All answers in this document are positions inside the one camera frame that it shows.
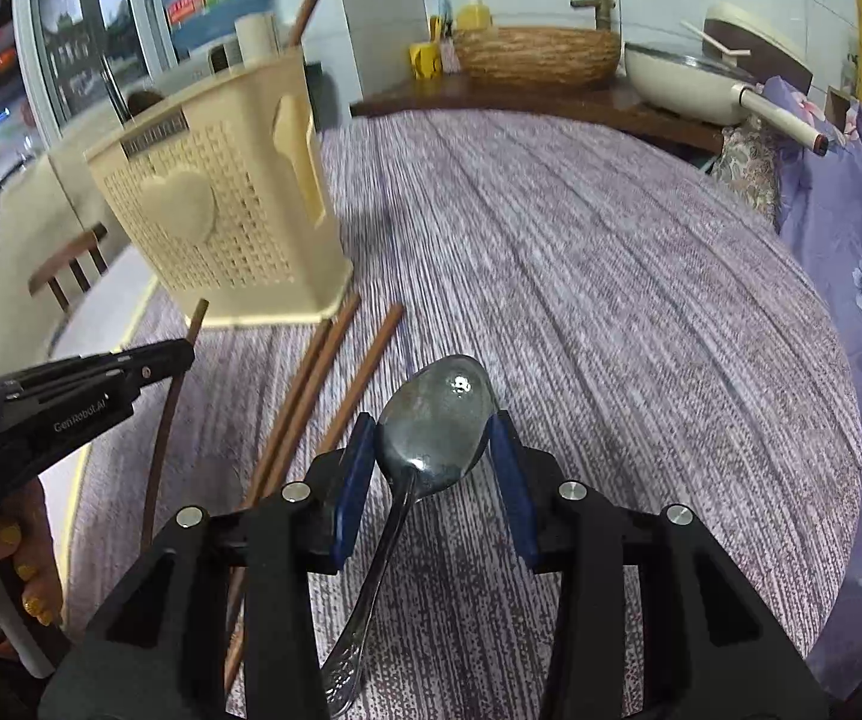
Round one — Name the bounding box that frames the wooden chair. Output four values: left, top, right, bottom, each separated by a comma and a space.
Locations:
28, 223, 111, 316

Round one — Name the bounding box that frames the dark wooden chopstick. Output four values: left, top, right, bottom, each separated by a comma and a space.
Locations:
140, 298, 211, 545

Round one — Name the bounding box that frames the cream pan with lid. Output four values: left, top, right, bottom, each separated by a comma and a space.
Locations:
624, 43, 830, 158

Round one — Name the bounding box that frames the floral cushion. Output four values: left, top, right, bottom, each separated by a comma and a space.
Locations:
710, 120, 781, 222

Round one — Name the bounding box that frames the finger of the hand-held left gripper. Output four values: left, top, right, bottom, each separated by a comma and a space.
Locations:
0, 337, 198, 401

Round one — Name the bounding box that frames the woven basket sink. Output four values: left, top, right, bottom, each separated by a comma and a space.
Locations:
452, 26, 622, 89

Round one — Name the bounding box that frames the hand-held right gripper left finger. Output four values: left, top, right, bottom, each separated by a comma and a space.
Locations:
37, 412, 379, 720

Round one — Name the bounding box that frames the white and brown rice cooker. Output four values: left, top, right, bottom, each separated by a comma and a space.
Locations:
701, 2, 815, 95

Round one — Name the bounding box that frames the yellow soap dispenser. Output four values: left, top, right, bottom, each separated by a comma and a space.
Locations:
455, 0, 493, 35

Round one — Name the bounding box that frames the cream plastic utensil holder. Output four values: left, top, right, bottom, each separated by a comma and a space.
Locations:
84, 45, 355, 327

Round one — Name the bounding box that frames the paper towel roll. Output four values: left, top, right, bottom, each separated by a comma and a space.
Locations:
234, 13, 282, 65

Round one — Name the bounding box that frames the purple striped tablecloth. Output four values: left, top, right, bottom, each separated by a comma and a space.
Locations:
48, 109, 862, 720

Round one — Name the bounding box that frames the wooden counter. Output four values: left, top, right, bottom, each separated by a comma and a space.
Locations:
348, 75, 728, 155

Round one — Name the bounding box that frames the brass faucet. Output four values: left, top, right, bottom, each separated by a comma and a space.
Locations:
570, 0, 618, 32

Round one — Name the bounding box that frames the yellow mug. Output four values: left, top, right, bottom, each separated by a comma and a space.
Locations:
410, 43, 443, 82

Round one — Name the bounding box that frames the metal spoon with ornate handle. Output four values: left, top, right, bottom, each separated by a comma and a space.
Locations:
320, 354, 501, 717

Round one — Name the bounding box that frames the purple floral cloth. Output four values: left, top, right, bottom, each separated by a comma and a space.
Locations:
761, 75, 862, 698

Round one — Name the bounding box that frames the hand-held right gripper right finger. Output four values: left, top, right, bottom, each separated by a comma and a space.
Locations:
487, 409, 830, 720

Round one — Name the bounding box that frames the white ladle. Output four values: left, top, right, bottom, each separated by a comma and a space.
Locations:
680, 19, 753, 61

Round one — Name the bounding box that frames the sliding window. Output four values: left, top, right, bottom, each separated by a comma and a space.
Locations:
11, 0, 177, 143

